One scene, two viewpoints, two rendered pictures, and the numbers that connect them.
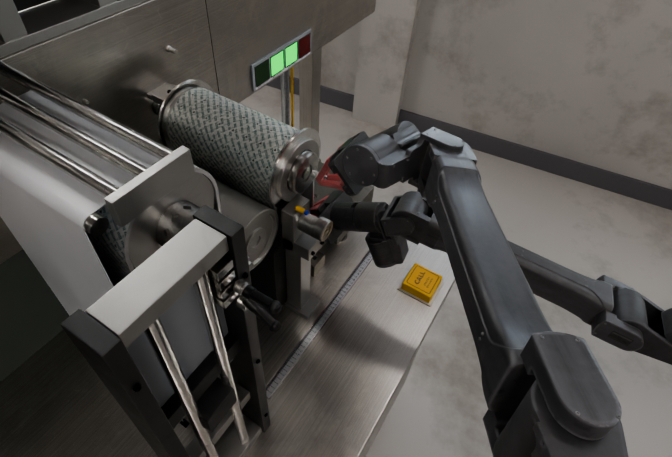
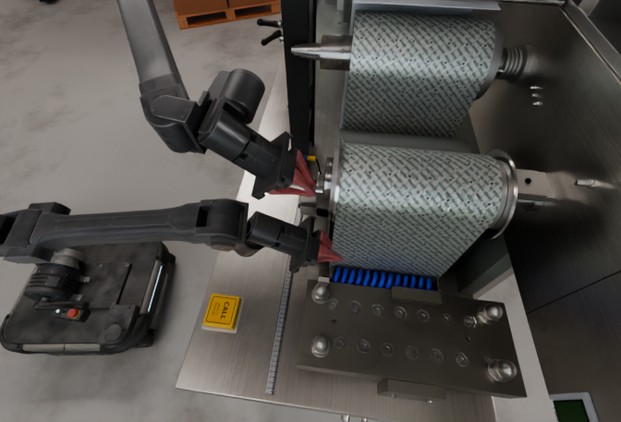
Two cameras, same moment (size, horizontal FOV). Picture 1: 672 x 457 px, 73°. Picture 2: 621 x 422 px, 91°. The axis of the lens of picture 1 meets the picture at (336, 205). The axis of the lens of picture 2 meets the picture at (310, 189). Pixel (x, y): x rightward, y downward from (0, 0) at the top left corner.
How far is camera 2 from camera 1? 0.88 m
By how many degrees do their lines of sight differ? 79
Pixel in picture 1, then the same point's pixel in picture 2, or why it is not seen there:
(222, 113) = (433, 156)
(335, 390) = (265, 205)
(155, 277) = not seen: outside the picture
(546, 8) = not seen: outside the picture
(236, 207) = (357, 138)
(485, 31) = not seen: outside the picture
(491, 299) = not seen: outside the picture
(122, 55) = (577, 119)
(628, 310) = (28, 220)
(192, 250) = not seen: outside the picture
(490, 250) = (139, 17)
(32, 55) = (567, 30)
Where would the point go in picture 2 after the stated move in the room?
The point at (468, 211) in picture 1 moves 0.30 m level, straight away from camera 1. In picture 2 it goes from (152, 42) to (52, 205)
